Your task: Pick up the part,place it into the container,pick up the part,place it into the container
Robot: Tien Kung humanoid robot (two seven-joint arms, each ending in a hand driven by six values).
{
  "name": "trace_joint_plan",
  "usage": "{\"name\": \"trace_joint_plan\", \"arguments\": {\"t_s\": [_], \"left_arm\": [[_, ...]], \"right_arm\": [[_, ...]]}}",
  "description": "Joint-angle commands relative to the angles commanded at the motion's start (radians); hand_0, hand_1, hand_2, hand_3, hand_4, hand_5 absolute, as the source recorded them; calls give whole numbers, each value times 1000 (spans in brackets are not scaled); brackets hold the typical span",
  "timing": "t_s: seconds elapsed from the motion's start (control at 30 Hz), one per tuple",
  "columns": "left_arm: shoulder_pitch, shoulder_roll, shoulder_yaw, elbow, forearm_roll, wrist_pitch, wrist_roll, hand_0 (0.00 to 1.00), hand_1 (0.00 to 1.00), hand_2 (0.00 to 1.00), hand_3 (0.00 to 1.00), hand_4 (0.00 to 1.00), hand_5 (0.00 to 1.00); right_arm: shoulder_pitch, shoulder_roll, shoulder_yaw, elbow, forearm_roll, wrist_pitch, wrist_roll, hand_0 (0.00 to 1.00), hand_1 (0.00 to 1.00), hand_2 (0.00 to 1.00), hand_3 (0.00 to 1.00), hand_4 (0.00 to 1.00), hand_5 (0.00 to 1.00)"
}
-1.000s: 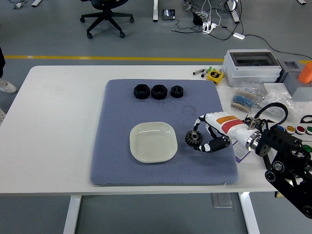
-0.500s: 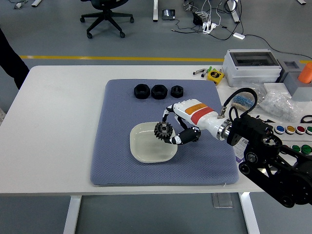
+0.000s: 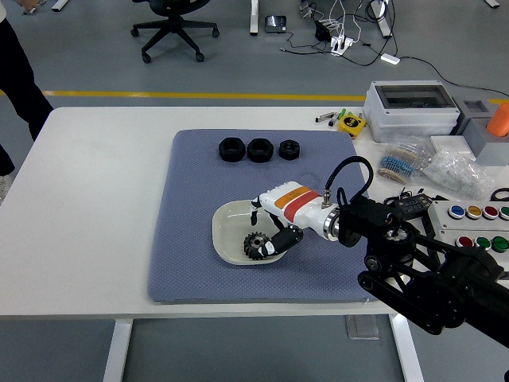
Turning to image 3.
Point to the yellow tape measure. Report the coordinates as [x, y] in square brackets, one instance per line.
[350, 123]

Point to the white power adapter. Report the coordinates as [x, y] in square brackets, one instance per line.
[389, 58]

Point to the flat white box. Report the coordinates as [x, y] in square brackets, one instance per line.
[449, 143]

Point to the green tipped pen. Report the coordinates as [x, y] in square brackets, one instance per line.
[342, 113]

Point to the black silver marker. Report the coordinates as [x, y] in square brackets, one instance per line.
[324, 117]

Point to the black office chair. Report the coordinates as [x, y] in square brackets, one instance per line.
[175, 26]

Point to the white power strip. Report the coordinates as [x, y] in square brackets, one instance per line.
[342, 44]

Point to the small black hex nut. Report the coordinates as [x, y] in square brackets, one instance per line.
[283, 153]

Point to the white table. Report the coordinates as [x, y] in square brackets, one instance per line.
[79, 199]

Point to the black digital meter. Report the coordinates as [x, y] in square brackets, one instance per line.
[415, 205]

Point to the large black hex nut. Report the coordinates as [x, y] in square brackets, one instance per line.
[253, 154]
[224, 153]

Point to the grey four-button control box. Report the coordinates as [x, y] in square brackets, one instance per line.
[441, 217]

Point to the black power adapter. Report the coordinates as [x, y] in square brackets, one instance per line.
[322, 31]

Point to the person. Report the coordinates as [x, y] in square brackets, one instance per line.
[24, 91]

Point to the white square plate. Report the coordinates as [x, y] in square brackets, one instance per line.
[228, 231]

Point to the large black gear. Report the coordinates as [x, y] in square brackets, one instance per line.
[252, 244]

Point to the orange cylinder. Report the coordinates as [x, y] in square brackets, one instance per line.
[499, 119]

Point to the grey electrical enclosure box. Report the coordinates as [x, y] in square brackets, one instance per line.
[409, 117]

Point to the blue-grey textured mat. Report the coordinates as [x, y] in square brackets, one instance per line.
[191, 223]

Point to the white desk leg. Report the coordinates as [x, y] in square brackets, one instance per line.
[253, 18]
[383, 24]
[59, 5]

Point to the bag of blue resistors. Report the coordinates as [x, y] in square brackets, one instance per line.
[399, 161]

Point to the black white marker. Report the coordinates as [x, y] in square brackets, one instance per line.
[333, 122]

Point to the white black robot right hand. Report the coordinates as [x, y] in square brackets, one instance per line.
[298, 203]

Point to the grey block holder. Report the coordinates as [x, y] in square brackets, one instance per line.
[491, 151]

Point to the bag of clear parts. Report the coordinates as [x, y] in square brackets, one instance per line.
[457, 173]

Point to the grey floor plate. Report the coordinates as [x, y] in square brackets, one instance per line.
[362, 327]

